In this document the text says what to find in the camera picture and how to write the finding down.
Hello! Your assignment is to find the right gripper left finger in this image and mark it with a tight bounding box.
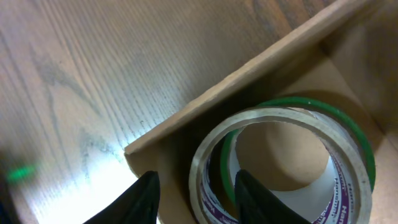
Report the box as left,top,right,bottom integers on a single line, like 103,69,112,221
85,170,160,224

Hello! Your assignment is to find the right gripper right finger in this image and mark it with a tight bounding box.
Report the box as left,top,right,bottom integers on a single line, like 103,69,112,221
234,169,310,224

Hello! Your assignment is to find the beige clear tape roll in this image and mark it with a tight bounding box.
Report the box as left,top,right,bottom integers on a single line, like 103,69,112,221
189,107,374,223

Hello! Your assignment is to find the green tape roll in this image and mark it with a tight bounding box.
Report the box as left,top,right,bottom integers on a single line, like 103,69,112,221
220,96,376,224

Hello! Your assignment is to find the brown cardboard box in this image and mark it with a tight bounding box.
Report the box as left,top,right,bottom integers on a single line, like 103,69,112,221
126,1,397,223

